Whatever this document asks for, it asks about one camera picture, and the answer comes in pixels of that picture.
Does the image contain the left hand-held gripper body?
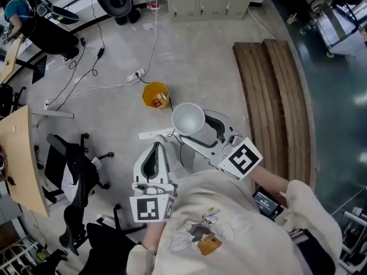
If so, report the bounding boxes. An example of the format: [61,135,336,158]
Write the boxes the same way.
[129,181,179,223]

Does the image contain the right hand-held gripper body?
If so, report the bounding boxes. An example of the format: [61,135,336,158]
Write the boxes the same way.
[208,129,264,182]

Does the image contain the white paper cup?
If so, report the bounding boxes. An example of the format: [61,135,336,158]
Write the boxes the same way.
[171,103,206,136]

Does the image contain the orange printed paper cup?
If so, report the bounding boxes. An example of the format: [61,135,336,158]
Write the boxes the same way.
[153,92,169,108]

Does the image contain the yellow trash bin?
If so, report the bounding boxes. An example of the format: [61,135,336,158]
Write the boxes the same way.
[142,81,170,109]

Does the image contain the person's left forearm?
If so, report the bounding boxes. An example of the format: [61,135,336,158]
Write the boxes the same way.
[142,221,167,251]

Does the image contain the person's right forearm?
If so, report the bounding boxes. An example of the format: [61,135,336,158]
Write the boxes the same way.
[249,164,290,201]

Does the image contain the dark wooden slat bench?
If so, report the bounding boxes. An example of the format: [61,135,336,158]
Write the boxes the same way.
[232,41,291,180]
[261,38,318,183]

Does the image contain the person's cream printed shirt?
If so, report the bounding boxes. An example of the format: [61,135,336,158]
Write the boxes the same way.
[126,169,343,275]

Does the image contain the black device with screen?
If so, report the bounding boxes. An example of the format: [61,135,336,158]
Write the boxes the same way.
[252,186,284,222]

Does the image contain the black office chair with clothes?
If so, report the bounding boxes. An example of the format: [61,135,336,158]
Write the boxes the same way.
[42,132,115,203]

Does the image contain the large light wooden desk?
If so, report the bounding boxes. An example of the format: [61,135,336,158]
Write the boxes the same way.
[0,104,50,218]

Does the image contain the beige metal locker cabinet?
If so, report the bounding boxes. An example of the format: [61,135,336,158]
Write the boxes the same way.
[165,0,260,22]

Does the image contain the black round stool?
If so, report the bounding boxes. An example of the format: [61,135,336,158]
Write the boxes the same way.
[52,5,80,25]

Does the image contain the small light wooden desk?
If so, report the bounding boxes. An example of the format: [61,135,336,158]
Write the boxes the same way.
[0,34,25,84]

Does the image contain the white power cable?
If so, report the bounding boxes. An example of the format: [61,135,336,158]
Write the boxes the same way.
[144,9,159,74]
[247,7,276,40]
[47,78,130,106]

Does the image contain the white metal frame rack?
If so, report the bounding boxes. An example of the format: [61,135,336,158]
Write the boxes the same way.
[329,207,367,275]

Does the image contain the white wire rack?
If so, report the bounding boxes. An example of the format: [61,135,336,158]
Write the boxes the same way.
[0,235,38,275]

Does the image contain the metal frame cart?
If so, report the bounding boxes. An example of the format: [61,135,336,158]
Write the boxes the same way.
[314,0,365,58]

